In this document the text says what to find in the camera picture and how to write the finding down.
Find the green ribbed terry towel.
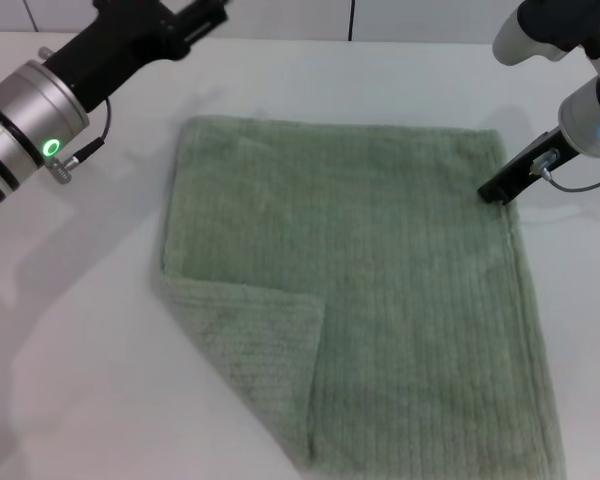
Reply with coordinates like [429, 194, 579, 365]
[152, 114, 567, 480]

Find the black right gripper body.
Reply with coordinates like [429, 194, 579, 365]
[499, 127, 580, 204]

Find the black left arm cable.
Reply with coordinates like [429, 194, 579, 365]
[45, 95, 112, 185]

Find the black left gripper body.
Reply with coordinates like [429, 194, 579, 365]
[41, 0, 194, 115]

